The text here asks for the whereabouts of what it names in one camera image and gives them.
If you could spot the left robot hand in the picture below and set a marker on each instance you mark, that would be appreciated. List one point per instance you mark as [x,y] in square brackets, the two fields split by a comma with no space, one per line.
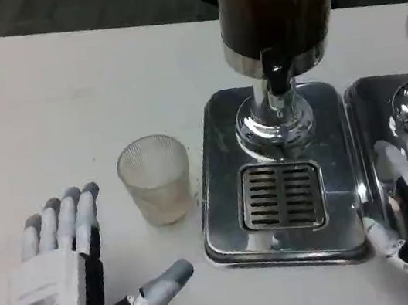
[50,287]

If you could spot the dark drink dispenser with tap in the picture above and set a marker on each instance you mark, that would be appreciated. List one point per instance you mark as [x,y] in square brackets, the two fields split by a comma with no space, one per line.
[277,50]

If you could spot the steel drip tray with grid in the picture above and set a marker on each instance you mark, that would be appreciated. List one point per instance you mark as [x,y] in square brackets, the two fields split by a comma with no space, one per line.
[279,194]

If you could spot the clear ribbed glass cup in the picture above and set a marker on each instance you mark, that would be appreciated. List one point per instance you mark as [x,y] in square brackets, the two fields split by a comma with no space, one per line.
[156,181]

